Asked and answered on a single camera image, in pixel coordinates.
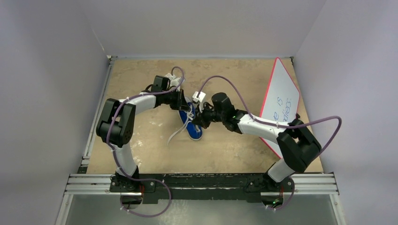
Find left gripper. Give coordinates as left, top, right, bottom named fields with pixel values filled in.
left=162, top=89, right=191, bottom=112

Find white shoelace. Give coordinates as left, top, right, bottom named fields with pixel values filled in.
left=167, top=105, right=200, bottom=145

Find blue canvas sneaker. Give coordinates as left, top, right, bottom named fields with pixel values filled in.
left=179, top=97, right=203, bottom=141

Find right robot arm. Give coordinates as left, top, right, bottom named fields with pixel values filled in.
left=192, top=91, right=321, bottom=191

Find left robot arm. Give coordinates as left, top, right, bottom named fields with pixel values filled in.
left=96, top=74, right=192, bottom=192

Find small white cardboard box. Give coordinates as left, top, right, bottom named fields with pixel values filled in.
left=169, top=75, right=185, bottom=91

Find red framed whiteboard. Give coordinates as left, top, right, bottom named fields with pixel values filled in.
left=259, top=57, right=301, bottom=159

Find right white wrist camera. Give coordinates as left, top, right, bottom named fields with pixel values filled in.
left=192, top=91, right=206, bottom=112

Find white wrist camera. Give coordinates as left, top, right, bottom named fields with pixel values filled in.
left=165, top=73, right=185, bottom=89
left=192, top=91, right=206, bottom=112

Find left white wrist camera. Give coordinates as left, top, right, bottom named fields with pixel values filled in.
left=165, top=73, right=185, bottom=89

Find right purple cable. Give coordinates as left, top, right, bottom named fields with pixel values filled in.
left=196, top=75, right=343, bottom=212

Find purple cable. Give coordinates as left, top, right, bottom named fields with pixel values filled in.
left=106, top=66, right=185, bottom=218
left=196, top=75, right=343, bottom=212

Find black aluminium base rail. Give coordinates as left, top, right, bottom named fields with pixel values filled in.
left=65, top=173, right=339, bottom=207

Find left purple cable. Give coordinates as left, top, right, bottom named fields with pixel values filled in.
left=106, top=66, right=185, bottom=218

